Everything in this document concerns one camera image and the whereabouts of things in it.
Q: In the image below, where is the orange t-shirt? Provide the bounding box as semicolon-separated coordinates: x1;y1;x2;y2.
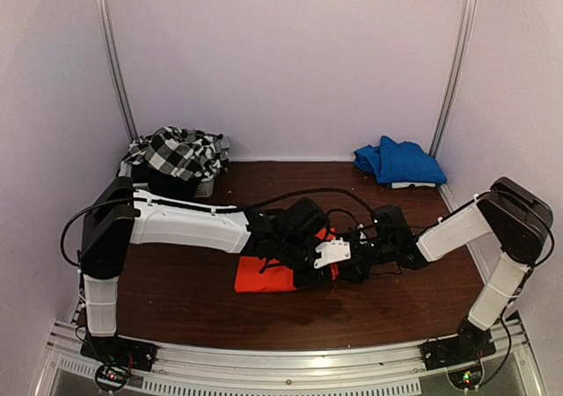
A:
234;229;339;293

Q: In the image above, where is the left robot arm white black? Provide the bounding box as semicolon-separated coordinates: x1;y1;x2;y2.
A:
69;177;351;364

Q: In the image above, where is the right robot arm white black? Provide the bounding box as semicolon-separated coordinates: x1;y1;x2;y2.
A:
338;177;553;363

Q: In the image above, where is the white plastic laundry basket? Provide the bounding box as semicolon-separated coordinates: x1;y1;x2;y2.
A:
116;165;215;199

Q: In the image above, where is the black white checkered cloth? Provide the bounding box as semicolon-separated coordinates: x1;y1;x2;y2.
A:
118;126;230;181

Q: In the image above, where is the black garment hanging from basket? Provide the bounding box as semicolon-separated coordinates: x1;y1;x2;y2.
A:
131;165;204;201

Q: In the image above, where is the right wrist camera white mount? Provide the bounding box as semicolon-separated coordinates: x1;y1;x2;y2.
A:
350;224;369;242

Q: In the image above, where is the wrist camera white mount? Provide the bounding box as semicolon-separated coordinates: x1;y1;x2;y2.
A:
313;239;351;269
350;224;369;242

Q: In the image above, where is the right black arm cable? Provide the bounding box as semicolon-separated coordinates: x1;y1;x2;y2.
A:
326;209;375;238

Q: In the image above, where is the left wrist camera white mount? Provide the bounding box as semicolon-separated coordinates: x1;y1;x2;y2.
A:
313;239;351;269

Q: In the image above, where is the front aluminium rail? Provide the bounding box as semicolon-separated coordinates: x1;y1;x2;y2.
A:
31;317;546;395

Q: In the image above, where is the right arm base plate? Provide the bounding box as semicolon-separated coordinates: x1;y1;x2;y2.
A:
420;325;496;370

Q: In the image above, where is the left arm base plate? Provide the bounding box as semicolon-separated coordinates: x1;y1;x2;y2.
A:
75;326;157;372

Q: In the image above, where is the right aluminium frame post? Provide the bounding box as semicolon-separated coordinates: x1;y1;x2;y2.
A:
428;0;479;156

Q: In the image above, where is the aluminium frame post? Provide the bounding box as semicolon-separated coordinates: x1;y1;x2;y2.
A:
95;0;139;141
428;0;479;156

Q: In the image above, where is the left aluminium frame post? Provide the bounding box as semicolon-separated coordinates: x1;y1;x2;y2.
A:
95;0;139;141

